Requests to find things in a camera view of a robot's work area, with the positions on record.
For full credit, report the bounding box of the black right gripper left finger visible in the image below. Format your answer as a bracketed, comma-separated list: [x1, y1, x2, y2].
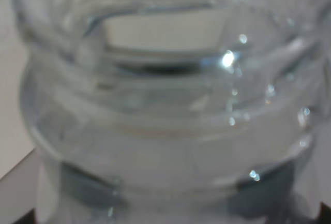
[15, 165, 127, 223]

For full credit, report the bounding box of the clear plastic water bottle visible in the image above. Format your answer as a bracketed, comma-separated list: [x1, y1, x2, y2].
[12, 0, 330, 223]

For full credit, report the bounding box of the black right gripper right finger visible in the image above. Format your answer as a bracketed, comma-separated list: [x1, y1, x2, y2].
[227, 164, 330, 223]

